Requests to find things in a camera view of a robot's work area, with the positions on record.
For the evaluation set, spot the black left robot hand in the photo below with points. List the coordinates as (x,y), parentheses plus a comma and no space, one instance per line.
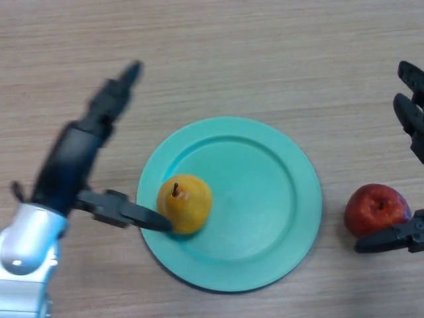
(66,165)

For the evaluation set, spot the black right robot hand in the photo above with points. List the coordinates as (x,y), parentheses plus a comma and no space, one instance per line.
(414,119)

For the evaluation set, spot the yellow pear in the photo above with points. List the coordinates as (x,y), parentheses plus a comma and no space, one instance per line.
(189,212)

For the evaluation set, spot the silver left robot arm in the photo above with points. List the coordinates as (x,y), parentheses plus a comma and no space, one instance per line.
(26,251)

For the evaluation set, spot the green round plate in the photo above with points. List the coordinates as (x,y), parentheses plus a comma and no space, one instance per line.
(258,205)

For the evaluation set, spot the red apple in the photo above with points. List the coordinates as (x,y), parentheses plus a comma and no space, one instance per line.
(371,212)

